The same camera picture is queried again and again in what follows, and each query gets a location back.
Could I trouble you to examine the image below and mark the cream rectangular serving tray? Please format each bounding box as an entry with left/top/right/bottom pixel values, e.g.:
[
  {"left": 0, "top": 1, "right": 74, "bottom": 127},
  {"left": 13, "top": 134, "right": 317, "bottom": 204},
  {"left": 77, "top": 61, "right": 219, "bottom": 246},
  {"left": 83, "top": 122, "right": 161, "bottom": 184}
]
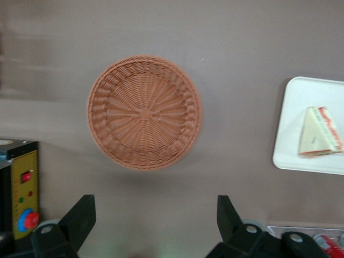
[{"left": 272, "top": 76, "right": 344, "bottom": 176}]

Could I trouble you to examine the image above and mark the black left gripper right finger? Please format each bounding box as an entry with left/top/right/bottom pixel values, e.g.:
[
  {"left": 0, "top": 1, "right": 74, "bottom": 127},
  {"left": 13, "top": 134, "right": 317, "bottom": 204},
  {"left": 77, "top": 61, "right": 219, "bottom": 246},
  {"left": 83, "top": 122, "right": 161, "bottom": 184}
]
[{"left": 205, "top": 195, "right": 270, "bottom": 258}]

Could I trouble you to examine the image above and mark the red cola bottle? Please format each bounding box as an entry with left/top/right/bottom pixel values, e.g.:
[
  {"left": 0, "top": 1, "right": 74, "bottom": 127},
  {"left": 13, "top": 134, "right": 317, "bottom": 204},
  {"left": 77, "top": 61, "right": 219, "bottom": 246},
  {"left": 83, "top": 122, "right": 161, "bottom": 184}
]
[{"left": 313, "top": 233, "right": 344, "bottom": 254}]

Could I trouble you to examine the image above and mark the triangular sandwich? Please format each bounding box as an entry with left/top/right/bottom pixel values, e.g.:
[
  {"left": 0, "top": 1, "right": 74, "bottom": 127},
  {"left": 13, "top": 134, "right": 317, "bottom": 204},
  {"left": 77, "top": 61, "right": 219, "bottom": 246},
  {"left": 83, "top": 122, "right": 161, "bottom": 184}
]
[{"left": 297, "top": 106, "right": 344, "bottom": 159}]

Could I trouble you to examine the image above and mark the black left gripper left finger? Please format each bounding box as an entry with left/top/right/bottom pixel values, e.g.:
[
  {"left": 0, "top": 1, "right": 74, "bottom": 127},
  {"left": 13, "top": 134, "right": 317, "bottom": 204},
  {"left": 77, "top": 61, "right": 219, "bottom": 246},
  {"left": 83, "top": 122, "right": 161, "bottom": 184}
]
[{"left": 30, "top": 194, "right": 97, "bottom": 258}]

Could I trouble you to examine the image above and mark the brown round wicker basket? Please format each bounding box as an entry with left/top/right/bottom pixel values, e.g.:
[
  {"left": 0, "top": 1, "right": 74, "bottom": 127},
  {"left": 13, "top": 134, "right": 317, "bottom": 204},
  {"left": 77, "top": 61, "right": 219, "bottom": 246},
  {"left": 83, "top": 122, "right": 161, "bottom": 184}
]
[{"left": 86, "top": 54, "right": 203, "bottom": 172}]

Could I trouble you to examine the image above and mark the black food warmer yellow panel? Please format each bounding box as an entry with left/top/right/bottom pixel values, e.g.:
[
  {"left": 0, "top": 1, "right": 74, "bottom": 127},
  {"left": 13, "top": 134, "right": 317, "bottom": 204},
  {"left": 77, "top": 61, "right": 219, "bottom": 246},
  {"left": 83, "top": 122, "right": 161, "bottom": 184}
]
[{"left": 0, "top": 138, "right": 41, "bottom": 258}]

